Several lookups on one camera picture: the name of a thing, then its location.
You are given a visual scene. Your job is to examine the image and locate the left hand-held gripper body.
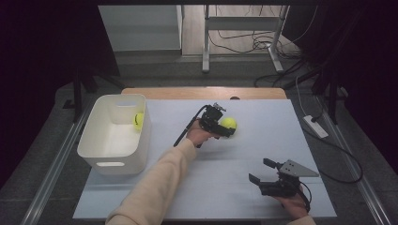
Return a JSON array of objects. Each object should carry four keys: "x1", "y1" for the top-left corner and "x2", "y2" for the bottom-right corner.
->
[{"x1": 198, "y1": 102, "x2": 227, "y2": 139}]

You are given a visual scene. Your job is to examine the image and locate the white cabinet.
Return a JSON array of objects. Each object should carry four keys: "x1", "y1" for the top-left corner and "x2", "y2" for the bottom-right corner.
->
[{"x1": 98, "y1": 4, "x2": 184, "y2": 53}]

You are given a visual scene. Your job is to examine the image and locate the grey metal desk frame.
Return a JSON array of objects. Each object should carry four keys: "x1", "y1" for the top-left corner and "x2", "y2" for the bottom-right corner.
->
[{"x1": 201, "y1": 4, "x2": 291, "y2": 75}]

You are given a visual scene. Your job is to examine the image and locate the wooden table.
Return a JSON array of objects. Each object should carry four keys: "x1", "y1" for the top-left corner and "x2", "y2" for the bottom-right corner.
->
[{"x1": 120, "y1": 87, "x2": 288, "y2": 101}]

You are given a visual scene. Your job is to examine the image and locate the tangle of floor cables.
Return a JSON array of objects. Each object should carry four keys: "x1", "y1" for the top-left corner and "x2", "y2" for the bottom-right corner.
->
[{"x1": 207, "y1": 28, "x2": 302, "y2": 61}]

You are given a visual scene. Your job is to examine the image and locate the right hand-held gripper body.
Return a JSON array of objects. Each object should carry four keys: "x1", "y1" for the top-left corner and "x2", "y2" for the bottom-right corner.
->
[{"x1": 258, "y1": 158, "x2": 320, "y2": 199}]

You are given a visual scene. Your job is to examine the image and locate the white table mat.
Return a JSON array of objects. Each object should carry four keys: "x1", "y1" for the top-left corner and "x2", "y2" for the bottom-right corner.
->
[{"x1": 72, "y1": 98, "x2": 338, "y2": 219}]

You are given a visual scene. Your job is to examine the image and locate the black tripod stand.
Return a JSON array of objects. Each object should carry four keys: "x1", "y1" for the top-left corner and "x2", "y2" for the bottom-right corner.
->
[
  {"x1": 62, "y1": 67, "x2": 127, "y2": 124},
  {"x1": 281, "y1": 60, "x2": 349, "y2": 126}
]

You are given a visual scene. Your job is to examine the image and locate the white power strip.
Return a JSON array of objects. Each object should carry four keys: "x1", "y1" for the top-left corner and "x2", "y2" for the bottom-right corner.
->
[{"x1": 302, "y1": 114, "x2": 329, "y2": 140}]

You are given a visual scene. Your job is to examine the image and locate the white power strip cable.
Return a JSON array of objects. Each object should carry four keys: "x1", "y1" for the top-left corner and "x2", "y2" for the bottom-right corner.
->
[{"x1": 294, "y1": 76, "x2": 310, "y2": 117}]

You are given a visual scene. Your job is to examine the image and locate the black power cable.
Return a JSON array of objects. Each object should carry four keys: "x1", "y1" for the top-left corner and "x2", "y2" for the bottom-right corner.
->
[{"x1": 301, "y1": 125, "x2": 364, "y2": 185}]

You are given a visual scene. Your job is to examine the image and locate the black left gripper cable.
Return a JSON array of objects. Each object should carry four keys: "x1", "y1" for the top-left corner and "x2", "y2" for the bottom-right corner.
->
[{"x1": 173, "y1": 104, "x2": 209, "y2": 148}]

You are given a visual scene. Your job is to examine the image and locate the person's right hand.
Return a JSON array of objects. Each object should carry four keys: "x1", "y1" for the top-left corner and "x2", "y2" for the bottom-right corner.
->
[{"x1": 274, "y1": 187, "x2": 310, "y2": 220}]

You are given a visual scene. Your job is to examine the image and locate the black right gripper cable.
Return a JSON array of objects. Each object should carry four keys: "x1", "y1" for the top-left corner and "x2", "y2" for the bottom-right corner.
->
[{"x1": 298, "y1": 182, "x2": 314, "y2": 214}]

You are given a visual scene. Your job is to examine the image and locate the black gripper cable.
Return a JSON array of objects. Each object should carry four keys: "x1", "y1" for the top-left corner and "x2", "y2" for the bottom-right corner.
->
[
  {"x1": 298, "y1": 182, "x2": 314, "y2": 214},
  {"x1": 173, "y1": 104, "x2": 209, "y2": 148}
]

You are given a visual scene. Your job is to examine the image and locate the white plastic bin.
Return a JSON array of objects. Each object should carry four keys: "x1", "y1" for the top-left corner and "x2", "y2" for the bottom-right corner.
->
[{"x1": 76, "y1": 94, "x2": 152, "y2": 175}]

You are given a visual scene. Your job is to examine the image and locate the yellow tennis ball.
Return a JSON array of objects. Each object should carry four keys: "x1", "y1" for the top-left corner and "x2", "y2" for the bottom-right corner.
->
[
  {"x1": 220, "y1": 116, "x2": 238, "y2": 131},
  {"x1": 133, "y1": 112, "x2": 145, "y2": 131}
]

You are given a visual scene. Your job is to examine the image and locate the aluminium frame rail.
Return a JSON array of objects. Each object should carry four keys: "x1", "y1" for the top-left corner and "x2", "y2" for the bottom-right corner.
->
[
  {"x1": 19, "y1": 99, "x2": 95, "y2": 225},
  {"x1": 314, "y1": 93, "x2": 393, "y2": 225}
]

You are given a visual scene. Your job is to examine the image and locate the person's left hand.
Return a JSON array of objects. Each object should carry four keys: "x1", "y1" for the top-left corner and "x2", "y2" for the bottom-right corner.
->
[{"x1": 185, "y1": 119, "x2": 221, "y2": 148}]

